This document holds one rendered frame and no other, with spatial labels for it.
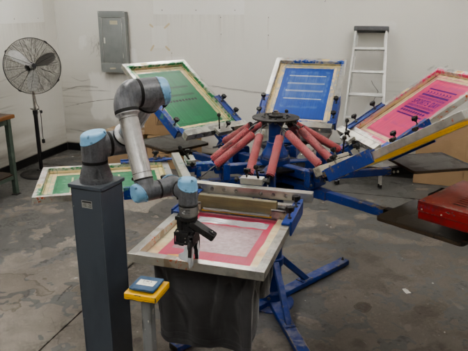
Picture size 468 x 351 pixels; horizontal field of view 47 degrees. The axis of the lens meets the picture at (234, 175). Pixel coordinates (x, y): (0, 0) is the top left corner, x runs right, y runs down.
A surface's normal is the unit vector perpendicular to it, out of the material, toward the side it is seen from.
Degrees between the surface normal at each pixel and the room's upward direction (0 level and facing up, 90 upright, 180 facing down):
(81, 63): 90
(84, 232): 90
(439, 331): 0
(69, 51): 90
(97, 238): 90
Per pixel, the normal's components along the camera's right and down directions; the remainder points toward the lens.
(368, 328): 0.00, -0.96
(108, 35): -0.29, 0.29
